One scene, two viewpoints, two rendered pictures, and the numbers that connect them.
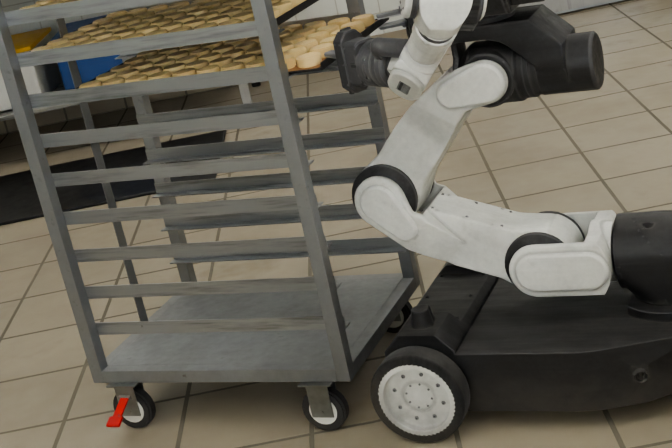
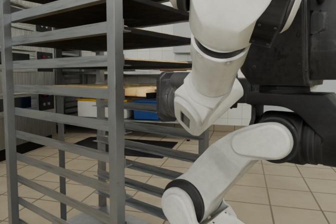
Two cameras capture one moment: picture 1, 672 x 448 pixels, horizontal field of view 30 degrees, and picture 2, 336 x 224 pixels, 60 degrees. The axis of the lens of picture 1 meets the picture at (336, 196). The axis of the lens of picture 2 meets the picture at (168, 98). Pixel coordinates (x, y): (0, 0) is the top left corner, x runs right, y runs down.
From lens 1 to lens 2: 1.74 m
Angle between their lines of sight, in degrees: 18
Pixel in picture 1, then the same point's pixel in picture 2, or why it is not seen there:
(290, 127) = (114, 135)
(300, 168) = (115, 167)
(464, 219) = not seen: outside the picture
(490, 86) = (276, 145)
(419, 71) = (198, 102)
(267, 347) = not seen: outside the picture
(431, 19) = (205, 5)
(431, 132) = (222, 168)
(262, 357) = not seen: outside the picture
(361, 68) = (164, 98)
